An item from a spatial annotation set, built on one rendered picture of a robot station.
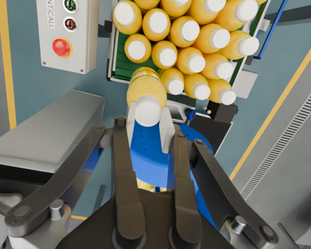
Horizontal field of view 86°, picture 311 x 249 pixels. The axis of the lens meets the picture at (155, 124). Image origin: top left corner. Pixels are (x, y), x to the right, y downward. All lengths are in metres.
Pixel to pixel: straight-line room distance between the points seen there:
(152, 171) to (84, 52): 0.32
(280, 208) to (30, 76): 3.49
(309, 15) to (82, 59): 0.64
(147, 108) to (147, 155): 0.19
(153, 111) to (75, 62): 0.28
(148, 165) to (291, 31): 1.75
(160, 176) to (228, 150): 1.74
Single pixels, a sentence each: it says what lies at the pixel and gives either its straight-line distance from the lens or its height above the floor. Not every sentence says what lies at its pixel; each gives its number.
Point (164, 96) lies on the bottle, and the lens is 0.27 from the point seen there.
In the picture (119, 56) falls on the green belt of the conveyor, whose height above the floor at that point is 0.90.
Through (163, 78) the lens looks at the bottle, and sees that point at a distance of 0.47.
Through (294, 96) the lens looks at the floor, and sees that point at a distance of 2.17.
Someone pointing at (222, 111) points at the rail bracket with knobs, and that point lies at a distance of 0.62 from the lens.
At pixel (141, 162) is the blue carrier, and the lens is 0.40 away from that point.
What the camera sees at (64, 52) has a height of 1.11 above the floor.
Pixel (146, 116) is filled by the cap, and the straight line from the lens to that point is 0.23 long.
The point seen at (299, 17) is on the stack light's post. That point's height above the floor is 0.94.
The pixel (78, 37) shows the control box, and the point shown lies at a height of 1.10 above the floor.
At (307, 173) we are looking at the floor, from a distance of 2.97.
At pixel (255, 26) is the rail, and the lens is 0.64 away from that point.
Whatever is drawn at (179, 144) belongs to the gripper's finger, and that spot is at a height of 1.40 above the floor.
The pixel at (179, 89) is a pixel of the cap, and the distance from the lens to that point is 0.44.
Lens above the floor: 1.52
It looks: 63 degrees down
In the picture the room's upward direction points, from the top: 173 degrees clockwise
